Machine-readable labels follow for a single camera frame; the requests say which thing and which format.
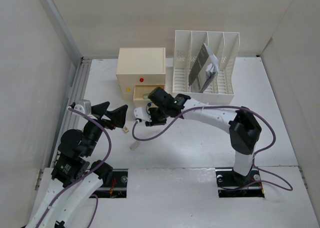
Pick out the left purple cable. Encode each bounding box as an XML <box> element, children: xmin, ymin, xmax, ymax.
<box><xmin>32</xmin><ymin>106</ymin><xmax>113</xmax><ymax>228</ymax></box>

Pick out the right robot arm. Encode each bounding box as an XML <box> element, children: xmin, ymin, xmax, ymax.
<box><xmin>146</xmin><ymin>87</ymin><xmax>262</xmax><ymax>185</ymax></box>

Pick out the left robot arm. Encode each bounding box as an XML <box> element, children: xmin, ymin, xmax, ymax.
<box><xmin>27</xmin><ymin>100</ymin><xmax>128</xmax><ymax>227</ymax></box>

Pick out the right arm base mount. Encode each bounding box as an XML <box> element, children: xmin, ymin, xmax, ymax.
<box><xmin>215</xmin><ymin>167</ymin><xmax>265</xmax><ymax>198</ymax></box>

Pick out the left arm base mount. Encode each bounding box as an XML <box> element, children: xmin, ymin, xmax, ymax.
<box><xmin>97</xmin><ymin>169</ymin><xmax>128</xmax><ymax>198</ymax></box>

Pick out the aluminium rail frame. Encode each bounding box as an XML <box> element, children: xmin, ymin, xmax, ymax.
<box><xmin>47</xmin><ymin>57</ymin><xmax>92</xmax><ymax>167</ymax></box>

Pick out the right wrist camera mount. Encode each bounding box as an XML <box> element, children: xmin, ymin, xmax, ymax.
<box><xmin>133</xmin><ymin>107</ymin><xmax>152</xmax><ymax>122</ymax></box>

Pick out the white file organizer rack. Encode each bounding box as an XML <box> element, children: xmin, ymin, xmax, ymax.
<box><xmin>171</xmin><ymin>30</ymin><xmax>240</xmax><ymax>105</ymax></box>

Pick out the white rectangular eraser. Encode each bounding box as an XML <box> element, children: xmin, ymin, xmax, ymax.
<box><xmin>130</xmin><ymin>141</ymin><xmax>140</xmax><ymax>151</ymax></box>

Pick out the green correction tape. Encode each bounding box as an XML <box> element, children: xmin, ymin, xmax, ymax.
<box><xmin>142</xmin><ymin>93</ymin><xmax>150</xmax><ymax>100</ymax></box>

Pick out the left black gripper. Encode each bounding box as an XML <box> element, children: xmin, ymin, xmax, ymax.
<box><xmin>83</xmin><ymin>101</ymin><xmax>128</xmax><ymax>156</ymax></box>

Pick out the cream drawer cabinet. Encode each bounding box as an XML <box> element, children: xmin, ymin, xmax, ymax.
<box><xmin>116</xmin><ymin>48</ymin><xmax>166</xmax><ymax>108</ymax></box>

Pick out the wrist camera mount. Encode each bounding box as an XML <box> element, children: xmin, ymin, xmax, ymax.
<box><xmin>133</xmin><ymin>107</ymin><xmax>152</xmax><ymax>122</ymax></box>
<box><xmin>69</xmin><ymin>99</ymin><xmax>92</xmax><ymax>115</ymax></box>

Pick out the grey setup guide booklet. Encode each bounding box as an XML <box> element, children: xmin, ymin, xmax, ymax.
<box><xmin>188</xmin><ymin>43</ymin><xmax>220</xmax><ymax>93</ymax></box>

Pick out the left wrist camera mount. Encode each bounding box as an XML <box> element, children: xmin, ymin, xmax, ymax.
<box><xmin>69</xmin><ymin>99</ymin><xmax>92</xmax><ymax>115</ymax></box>

